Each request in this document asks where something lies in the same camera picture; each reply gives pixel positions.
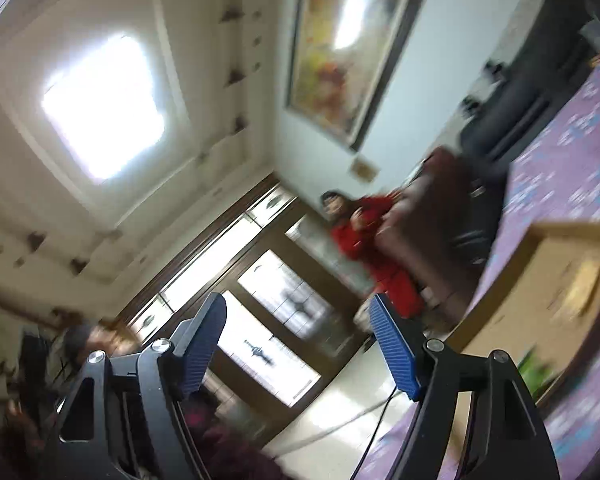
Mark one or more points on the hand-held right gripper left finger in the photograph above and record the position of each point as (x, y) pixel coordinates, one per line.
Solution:
(204, 357)

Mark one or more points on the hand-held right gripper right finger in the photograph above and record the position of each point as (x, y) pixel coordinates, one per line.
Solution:
(394, 350)

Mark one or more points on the cardboard box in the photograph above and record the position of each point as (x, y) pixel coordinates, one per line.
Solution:
(540, 300)

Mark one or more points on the wooden glass door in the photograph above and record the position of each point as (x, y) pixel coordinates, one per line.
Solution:
(280, 285)

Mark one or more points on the green snack packet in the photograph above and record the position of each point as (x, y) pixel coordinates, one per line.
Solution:
(536, 371)

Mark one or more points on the brown armchair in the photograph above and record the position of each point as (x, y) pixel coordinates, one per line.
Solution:
(430, 210)

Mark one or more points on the purple flowered bedsheet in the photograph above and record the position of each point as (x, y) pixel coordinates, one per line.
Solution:
(570, 170)

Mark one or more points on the black device on sofa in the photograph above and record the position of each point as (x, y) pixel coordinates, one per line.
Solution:
(495, 69)
(471, 105)

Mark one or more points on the square ceiling lamp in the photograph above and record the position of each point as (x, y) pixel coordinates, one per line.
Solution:
(105, 105)

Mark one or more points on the black leather sofa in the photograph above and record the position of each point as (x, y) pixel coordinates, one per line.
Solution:
(525, 105)

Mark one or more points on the small wall paper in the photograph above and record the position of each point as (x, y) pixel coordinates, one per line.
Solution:
(363, 168)

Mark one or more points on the framed wall painting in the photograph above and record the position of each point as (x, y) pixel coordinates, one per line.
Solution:
(352, 45)

